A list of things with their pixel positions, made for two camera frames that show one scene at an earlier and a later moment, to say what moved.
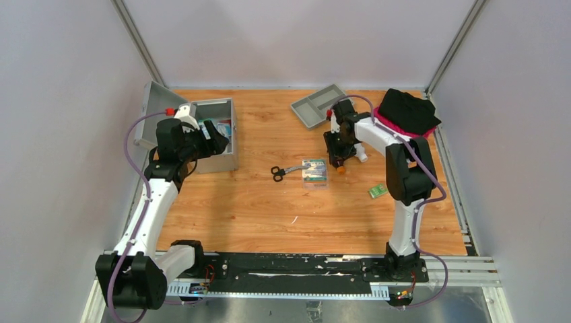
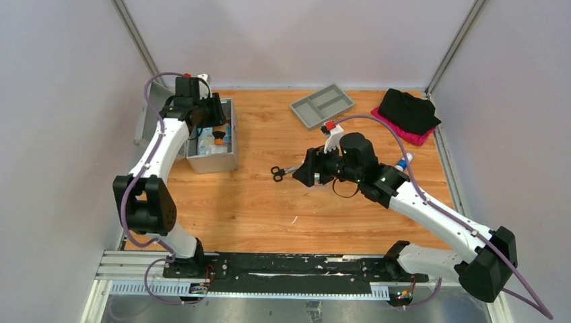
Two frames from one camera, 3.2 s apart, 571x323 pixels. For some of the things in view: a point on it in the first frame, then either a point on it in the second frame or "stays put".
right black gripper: (334, 150) → (315, 162)
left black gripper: (215, 145) → (217, 117)
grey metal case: (155, 97) stays put
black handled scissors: (278, 173) stays put
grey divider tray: (312, 110) stays put
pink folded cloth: (413, 135) stays put
